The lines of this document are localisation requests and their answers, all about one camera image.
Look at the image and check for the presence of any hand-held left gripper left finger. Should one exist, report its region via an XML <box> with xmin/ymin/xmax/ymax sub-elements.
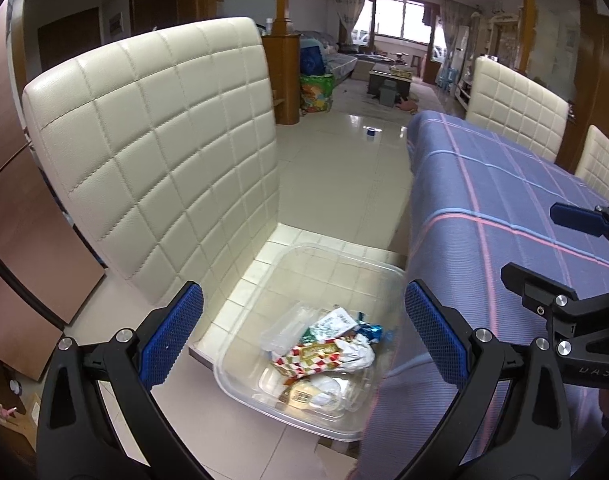
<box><xmin>36</xmin><ymin>280</ymin><xmax>205</xmax><ymax>480</ymax></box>

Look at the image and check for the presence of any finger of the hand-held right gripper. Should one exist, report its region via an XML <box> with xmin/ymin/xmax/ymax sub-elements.
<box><xmin>551</xmin><ymin>199</ymin><xmax>609</xmax><ymax>238</ymax></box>
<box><xmin>501</xmin><ymin>261</ymin><xmax>609</xmax><ymax>357</ymax></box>

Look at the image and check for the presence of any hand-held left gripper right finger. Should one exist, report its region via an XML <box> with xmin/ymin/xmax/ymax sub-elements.
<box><xmin>403</xmin><ymin>279</ymin><xmax>571</xmax><ymax>480</ymax></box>

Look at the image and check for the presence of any blue foil wrapper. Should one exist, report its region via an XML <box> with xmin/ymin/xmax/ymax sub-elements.
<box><xmin>355</xmin><ymin>317</ymin><xmax>385</xmax><ymax>343</ymax></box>

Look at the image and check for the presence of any white tissue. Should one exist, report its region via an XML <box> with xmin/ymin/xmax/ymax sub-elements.
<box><xmin>335</xmin><ymin>335</ymin><xmax>376</xmax><ymax>373</ymax></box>

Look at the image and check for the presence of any clear plastic container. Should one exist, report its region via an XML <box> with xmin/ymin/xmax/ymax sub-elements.
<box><xmin>213</xmin><ymin>243</ymin><xmax>407</xmax><ymax>442</ymax></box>

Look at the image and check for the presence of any white green milk carton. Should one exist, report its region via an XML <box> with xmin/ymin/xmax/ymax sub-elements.
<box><xmin>304</xmin><ymin>308</ymin><xmax>360</xmax><ymax>346</ymax></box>

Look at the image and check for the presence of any clear plastic tray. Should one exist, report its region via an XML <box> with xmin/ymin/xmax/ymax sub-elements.
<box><xmin>261</xmin><ymin>301</ymin><xmax>325</xmax><ymax>356</ymax></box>

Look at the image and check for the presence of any red gold checkered snack wrapper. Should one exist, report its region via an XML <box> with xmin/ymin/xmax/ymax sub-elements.
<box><xmin>270</xmin><ymin>337</ymin><xmax>346</xmax><ymax>378</ymax></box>

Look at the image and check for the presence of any white quilted leather chair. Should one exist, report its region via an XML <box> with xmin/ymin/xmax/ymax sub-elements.
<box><xmin>575</xmin><ymin>125</ymin><xmax>609</xmax><ymax>202</ymax></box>
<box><xmin>467</xmin><ymin>56</ymin><xmax>570</xmax><ymax>163</ymax></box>
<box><xmin>22</xmin><ymin>16</ymin><xmax>410</xmax><ymax>371</ymax></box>

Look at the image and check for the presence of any blue checkered tablecloth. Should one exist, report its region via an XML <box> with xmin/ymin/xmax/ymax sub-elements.
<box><xmin>355</xmin><ymin>110</ymin><xmax>609</xmax><ymax>480</ymax></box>

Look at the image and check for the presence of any white standing air conditioner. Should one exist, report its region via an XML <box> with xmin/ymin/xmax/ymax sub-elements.
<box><xmin>455</xmin><ymin>25</ymin><xmax>474</xmax><ymax>96</ymax></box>

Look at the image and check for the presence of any patterned curtain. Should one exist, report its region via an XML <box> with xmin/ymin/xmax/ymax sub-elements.
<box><xmin>329</xmin><ymin>0</ymin><xmax>373</xmax><ymax>46</ymax></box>
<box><xmin>437</xmin><ymin>0</ymin><xmax>470</xmax><ymax>61</ymax></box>

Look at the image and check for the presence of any coffee table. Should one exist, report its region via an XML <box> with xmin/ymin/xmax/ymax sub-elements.
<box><xmin>369</xmin><ymin>62</ymin><xmax>414</xmax><ymax>98</ymax></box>

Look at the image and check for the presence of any window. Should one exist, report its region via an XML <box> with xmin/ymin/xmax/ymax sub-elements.
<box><xmin>369</xmin><ymin>0</ymin><xmax>435</xmax><ymax>43</ymax></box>

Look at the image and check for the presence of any green printed bag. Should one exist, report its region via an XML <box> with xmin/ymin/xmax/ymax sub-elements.
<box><xmin>299</xmin><ymin>74</ymin><xmax>335</xmax><ymax>113</ymax></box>

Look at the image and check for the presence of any grey sofa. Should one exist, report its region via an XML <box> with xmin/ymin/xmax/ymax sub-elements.
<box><xmin>304</xmin><ymin>30</ymin><xmax>359</xmax><ymax>80</ymax></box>

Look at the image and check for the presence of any blue bag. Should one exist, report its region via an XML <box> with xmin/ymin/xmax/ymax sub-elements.
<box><xmin>299</xmin><ymin>45</ymin><xmax>328</xmax><ymax>78</ymax></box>

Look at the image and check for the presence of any dark wooden door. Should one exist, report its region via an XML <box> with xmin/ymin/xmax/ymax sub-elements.
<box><xmin>37</xmin><ymin>7</ymin><xmax>104</xmax><ymax>73</ymax></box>

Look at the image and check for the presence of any wooden half wall cabinet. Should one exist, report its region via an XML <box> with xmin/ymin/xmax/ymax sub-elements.
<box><xmin>262</xmin><ymin>34</ymin><xmax>302</xmax><ymax>126</ymax></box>

